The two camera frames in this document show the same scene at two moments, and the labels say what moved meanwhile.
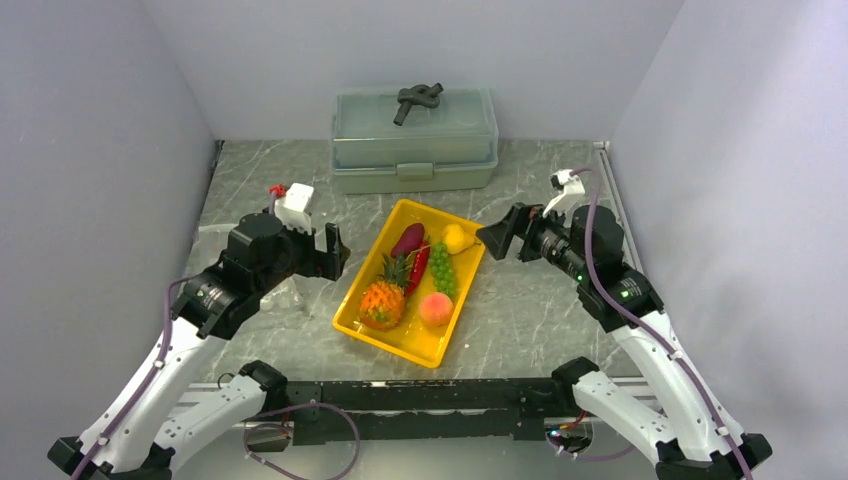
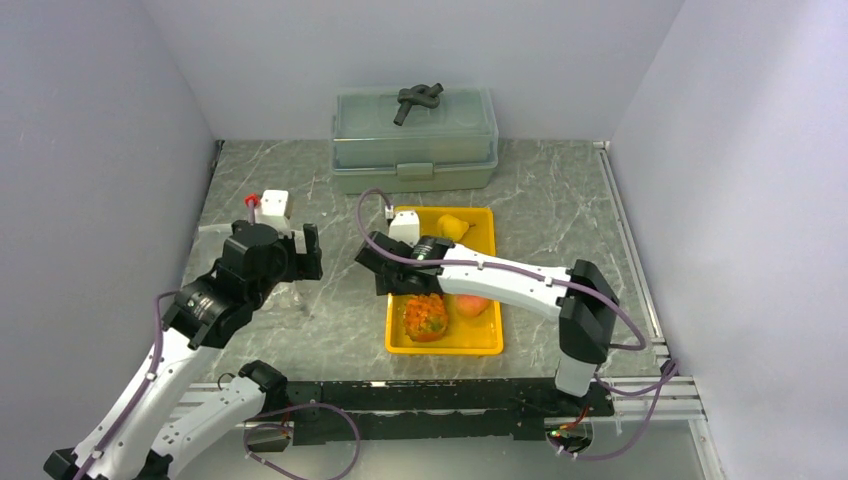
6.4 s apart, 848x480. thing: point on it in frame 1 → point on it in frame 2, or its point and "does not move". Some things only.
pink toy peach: (435, 308) → (470, 306)
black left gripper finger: (336, 252) → (314, 269)
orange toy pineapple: (383, 301) → (425, 316)
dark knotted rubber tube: (421, 94) does not move
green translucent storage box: (452, 147) does not move
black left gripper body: (302, 256) does not move
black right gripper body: (530, 222) → (385, 284)
